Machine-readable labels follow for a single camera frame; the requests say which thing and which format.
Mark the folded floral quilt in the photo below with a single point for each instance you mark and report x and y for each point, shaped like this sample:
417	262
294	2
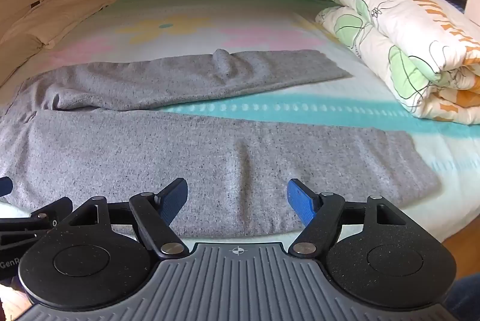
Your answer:
405	28

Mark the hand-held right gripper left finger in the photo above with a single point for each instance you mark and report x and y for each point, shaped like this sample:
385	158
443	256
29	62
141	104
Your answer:
175	199

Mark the cream pillow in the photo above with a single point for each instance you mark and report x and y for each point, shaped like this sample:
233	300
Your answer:
56	17

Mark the pastel printed bed sheet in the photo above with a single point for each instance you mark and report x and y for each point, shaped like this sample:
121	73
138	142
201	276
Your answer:
232	25

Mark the person's leg in blue jeans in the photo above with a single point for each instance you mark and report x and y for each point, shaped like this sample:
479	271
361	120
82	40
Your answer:
465	300

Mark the grey pants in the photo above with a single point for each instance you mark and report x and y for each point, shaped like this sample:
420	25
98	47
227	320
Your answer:
150	156

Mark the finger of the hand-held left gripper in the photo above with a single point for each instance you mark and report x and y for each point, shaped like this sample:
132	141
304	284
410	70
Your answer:
56	208
5	187

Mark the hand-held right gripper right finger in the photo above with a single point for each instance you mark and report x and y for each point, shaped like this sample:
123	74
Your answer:
300	202

